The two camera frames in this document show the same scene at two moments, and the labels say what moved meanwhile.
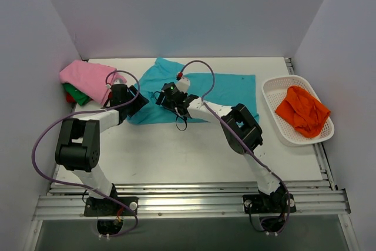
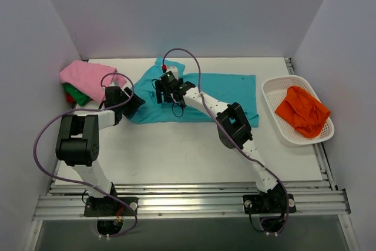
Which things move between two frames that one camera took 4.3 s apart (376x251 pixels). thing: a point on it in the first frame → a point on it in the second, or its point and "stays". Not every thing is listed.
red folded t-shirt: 69,99 stays
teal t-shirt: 227,90 stays
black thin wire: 176,117 → 172,106
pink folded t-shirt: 94,80 stays
